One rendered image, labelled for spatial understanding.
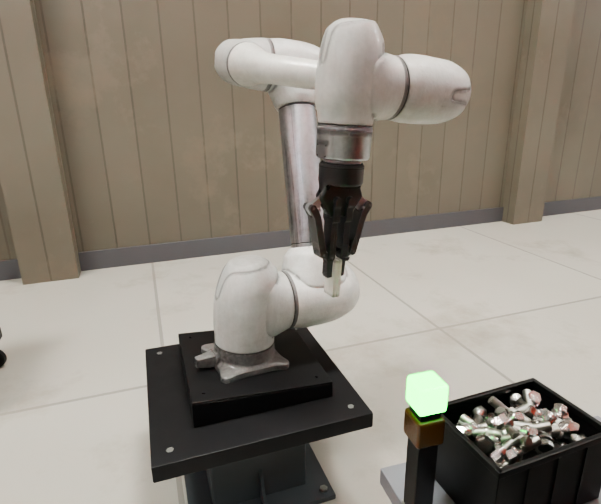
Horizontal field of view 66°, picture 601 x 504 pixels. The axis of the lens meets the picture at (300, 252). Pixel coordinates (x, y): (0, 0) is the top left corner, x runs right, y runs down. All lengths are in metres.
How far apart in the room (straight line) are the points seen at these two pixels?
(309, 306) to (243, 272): 0.19
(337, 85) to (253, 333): 0.63
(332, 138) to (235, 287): 0.49
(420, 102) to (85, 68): 2.47
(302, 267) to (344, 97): 0.56
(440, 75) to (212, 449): 0.85
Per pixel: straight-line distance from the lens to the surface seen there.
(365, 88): 0.73
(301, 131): 1.24
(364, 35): 0.74
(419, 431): 0.64
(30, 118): 2.94
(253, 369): 1.17
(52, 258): 3.07
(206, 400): 1.10
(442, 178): 3.81
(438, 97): 0.82
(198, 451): 1.08
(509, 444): 0.71
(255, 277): 1.09
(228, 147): 3.10
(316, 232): 0.77
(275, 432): 1.10
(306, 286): 1.17
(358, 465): 1.47
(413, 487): 0.71
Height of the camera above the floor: 1.00
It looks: 18 degrees down
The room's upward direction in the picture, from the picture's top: 1 degrees counter-clockwise
